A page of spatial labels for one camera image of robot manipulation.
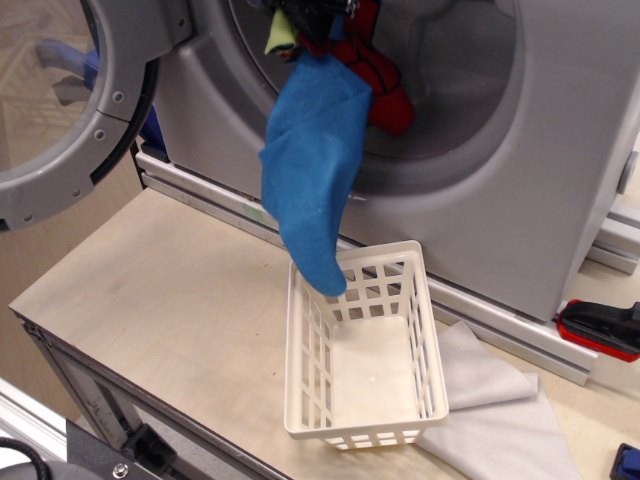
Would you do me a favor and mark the red cloth with black trim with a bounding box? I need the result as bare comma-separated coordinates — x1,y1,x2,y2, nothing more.
297,1,416,136

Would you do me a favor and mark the blue object behind door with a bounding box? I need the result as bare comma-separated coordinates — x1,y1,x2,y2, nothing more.
35,39,100,91

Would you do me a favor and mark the white plastic laundry basket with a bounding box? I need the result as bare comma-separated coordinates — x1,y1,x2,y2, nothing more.
284,241,449,450

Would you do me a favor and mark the black cable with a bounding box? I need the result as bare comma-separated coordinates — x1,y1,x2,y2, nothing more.
0,435,54,480

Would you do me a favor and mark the green cloth with black trim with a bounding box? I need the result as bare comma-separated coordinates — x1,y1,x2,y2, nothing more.
264,7,299,59

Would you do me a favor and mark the blue cloth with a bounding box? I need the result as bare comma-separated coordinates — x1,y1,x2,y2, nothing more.
259,51,372,296

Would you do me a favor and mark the grey round machine door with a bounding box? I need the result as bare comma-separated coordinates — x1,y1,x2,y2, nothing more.
1,1,190,231

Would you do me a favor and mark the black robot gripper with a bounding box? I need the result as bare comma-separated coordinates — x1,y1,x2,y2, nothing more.
259,0,359,43

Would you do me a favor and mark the grey felt cloth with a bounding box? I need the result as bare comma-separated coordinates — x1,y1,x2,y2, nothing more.
417,322,581,479

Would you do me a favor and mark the blue black object at corner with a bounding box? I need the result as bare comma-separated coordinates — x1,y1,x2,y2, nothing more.
609,443,640,480

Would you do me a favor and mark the grey toy washing machine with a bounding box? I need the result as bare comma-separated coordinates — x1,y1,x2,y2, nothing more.
89,0,640,324

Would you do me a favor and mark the black metal bracket with bolt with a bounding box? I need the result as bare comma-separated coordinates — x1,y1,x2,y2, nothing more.
66,420,177,479

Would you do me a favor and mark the red and black clamp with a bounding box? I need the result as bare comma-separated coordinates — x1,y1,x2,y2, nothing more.
556,300,639,362

